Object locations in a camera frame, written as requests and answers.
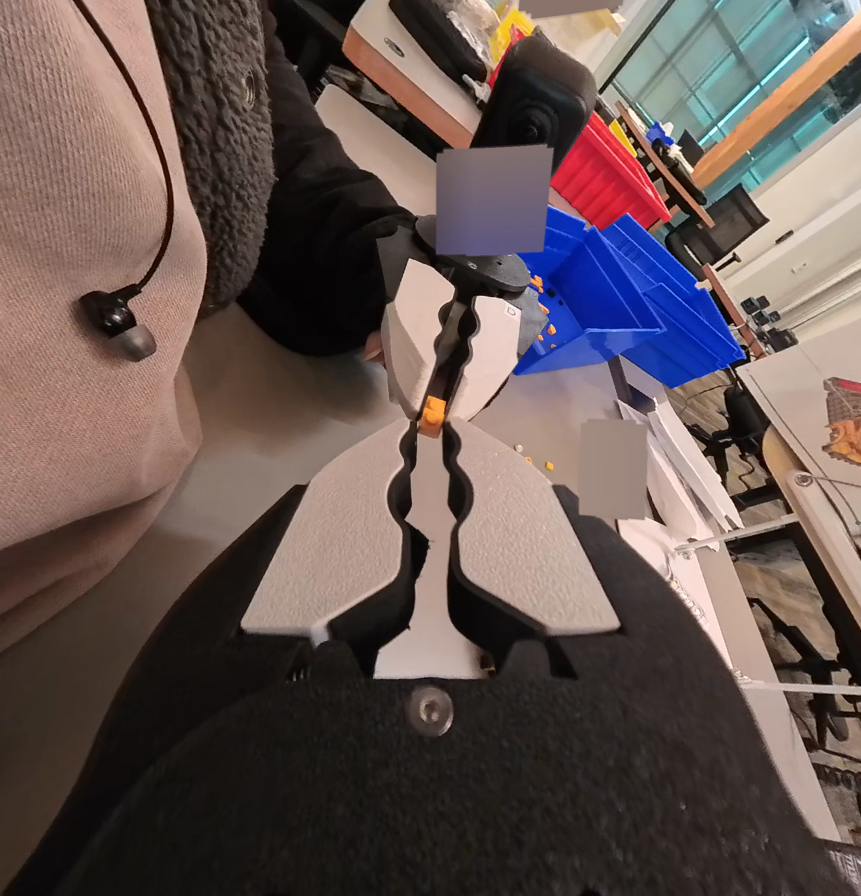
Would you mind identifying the lego instruction booklet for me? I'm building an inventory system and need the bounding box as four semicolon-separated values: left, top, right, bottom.
738;342;861;505

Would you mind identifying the black earbud with cable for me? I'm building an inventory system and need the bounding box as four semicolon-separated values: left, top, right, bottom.
74;0;177;364

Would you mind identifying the wooden pillar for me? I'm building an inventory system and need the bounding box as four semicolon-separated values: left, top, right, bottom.
691;3;861;189

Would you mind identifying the person's left forearm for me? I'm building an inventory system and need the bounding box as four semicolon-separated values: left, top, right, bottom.
238;17;419;359

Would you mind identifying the beige hooded sweatshirt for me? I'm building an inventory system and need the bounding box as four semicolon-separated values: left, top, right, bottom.
0;0;209;665

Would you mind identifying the black mesh office chair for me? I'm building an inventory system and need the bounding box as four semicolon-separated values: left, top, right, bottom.
663;183;772;282

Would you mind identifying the yellow plastic bin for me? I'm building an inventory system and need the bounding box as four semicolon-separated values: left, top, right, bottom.
492;6;538;69

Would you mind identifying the long blue plastic bin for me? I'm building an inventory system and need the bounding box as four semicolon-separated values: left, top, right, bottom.
598;212;748;391

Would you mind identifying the red plastic bin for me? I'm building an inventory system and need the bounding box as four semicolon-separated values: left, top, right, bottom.
548;111;673;233

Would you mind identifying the white book stand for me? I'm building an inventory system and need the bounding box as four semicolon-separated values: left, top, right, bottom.
616;423;861;841

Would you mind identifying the glass window wall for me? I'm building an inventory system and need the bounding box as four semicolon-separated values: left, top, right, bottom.
598;0;861;193

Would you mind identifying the heap of orange lego parts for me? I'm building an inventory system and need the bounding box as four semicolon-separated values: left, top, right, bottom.
527;274;566;351

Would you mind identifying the black padded case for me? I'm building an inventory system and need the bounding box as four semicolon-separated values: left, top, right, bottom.
387;0;490;85

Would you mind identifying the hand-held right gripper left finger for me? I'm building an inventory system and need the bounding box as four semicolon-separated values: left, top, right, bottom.
240;420;438;679

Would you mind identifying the grey table wooden edge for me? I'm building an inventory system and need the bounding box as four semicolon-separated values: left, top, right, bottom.
341;0;491;149

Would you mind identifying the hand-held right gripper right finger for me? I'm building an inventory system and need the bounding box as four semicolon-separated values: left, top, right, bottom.
439;423;622;679

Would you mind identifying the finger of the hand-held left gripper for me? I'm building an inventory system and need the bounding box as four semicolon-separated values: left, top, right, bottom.
382;258;466;421
446;294;524;424

